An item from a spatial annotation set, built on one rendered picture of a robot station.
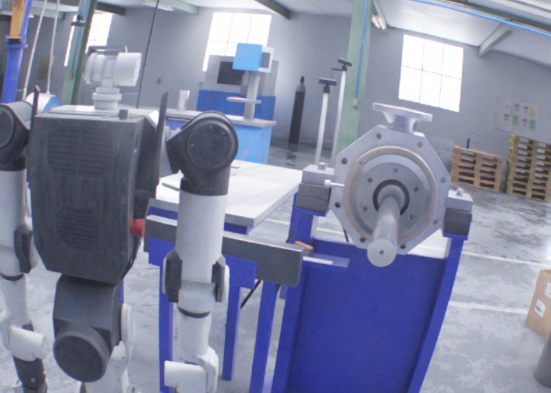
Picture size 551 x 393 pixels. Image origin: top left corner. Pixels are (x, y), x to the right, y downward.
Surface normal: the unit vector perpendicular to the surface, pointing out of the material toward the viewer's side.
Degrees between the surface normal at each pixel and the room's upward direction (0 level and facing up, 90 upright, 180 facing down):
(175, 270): 90
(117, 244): 105
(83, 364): 90
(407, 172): 90
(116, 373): 100
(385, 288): 90
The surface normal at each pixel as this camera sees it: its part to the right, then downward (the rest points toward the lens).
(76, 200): 0.08, 0.44
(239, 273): -0.20, 0.15
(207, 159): 0.12, 0.20
